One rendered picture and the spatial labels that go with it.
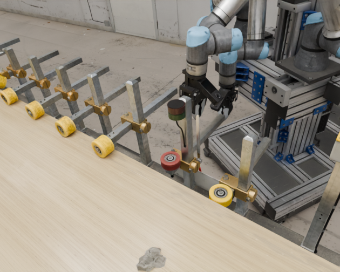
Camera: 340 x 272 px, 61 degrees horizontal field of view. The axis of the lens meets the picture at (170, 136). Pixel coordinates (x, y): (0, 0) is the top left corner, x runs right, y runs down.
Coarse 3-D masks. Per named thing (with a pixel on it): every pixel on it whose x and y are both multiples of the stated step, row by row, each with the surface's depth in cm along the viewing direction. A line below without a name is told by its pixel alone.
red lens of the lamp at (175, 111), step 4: (184, 104) 96; (168, 108) 95; (172, 108) 94; (176, 108) 94; (180, 108) 94; (184, 108) 96; (168, 112) 97; (172, 112) 95; (176, 112) 95; (180, 112) 95
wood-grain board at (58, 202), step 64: (0, 128) 140; (0, 192) 108; (64, 192) 106; (128, 192) 103; (192, 192) 101; (0, 256) 88; (64, 256) 86; (128, 256) 85; (192, 256) 83; (256, 256) 82
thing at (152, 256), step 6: (150, 252) 84; (156, 252) 84; (144, 258) 82; (150, 258) 82; (156, 258) 82; (162, 258) 83; (138, 264) 81; (144, 264) 82; (150, 264) 82; (156, 264) 81; (162, 264) 82; (138, 270) 81; (144, 270) 81; (150, 270) 81
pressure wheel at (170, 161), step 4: (168, 152) 116; (172, 152) 116; (164, 156) 115; (168, 156) 115; (172, 156) 115; (176, 156) 114; (160, 160) 114; (164, 160) 113; (168, 160) 113; (172, 160) 113; (176, 160) 113; (180, 160) 114; (164, 164) 112; (168, 164) 111; (172, 164) 111; (176, 164) 112; (180, 164) 115; (164, 168) 114; (168, 168) 112; (172, 168) 112; (176, 168) 113; (172, 176) 120
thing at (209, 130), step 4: (220, 116) 140; (224, 116) 140; (216, 120) 138; (220, 120) 138; (224, 120) 142; (212, 124) 136; (216, 124) 136; (220, 124) 140; (208, 128) 133; (212, 128) 134; (204, 132) 132; (208, 132) 132; (212, 132) 135; (200, 136) 130; (204, 136) 129; (208, 136) 133; (200, 140) 128; (204, 140) 131; (196, 144) 126; (200, 144) 129; (196, 148) 127; (168, 172) 117; (172, 172) 116
